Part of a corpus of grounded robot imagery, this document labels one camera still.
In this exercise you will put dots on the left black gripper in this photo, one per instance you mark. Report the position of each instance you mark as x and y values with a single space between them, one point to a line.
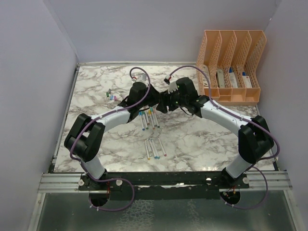
155 95

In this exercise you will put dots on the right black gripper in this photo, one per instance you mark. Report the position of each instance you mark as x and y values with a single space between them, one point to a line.
165 95

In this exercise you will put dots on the brown cap marker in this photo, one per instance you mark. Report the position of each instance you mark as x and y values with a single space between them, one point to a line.
147 119

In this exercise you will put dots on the green cap marker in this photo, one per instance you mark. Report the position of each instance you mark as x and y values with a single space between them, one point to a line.
144 120
147 150

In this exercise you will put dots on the magenta cap marker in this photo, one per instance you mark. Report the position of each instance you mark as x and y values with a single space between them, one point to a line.
162 147

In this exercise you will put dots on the light blue cap marker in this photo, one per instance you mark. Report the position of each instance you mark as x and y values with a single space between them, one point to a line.
153 147

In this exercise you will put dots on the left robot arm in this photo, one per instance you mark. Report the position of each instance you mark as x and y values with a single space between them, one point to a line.
85 136

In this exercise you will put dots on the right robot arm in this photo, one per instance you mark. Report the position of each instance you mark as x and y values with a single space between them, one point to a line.
252 132

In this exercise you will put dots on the blue cap left marker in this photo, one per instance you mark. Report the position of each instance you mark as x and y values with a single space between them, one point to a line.
142 123

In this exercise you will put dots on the peach plastic file organizer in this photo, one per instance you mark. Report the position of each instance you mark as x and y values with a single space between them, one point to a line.
233 51

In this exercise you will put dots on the white box in organizer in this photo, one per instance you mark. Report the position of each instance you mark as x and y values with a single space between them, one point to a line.
246 80

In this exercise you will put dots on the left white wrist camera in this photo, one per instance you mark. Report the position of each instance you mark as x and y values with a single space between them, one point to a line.
142 78

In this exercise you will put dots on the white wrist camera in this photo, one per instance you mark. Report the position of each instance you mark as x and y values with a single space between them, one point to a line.
142 78
172 87

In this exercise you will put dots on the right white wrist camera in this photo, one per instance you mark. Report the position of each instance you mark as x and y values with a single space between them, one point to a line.
172 87

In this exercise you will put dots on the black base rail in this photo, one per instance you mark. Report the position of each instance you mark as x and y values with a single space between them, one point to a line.
123 186

